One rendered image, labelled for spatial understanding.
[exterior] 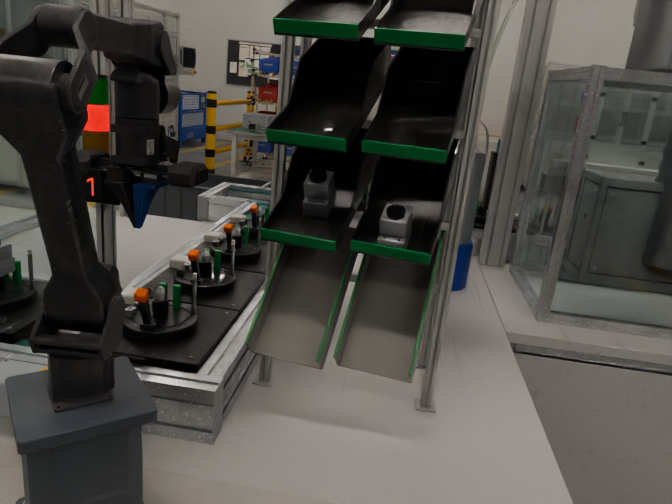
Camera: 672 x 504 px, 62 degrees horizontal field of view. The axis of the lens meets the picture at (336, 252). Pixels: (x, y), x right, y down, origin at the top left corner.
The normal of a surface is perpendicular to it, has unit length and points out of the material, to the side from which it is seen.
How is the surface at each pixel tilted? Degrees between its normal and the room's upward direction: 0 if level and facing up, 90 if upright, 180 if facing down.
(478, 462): 0
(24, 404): 0
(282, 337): 45
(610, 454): 90
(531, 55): 90
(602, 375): 90
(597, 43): 90
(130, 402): 0
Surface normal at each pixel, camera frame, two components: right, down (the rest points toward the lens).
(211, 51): -0.19, 0.27
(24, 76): 0.01, -0.18
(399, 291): -0.14, -0.49
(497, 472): 0.10, -0.95
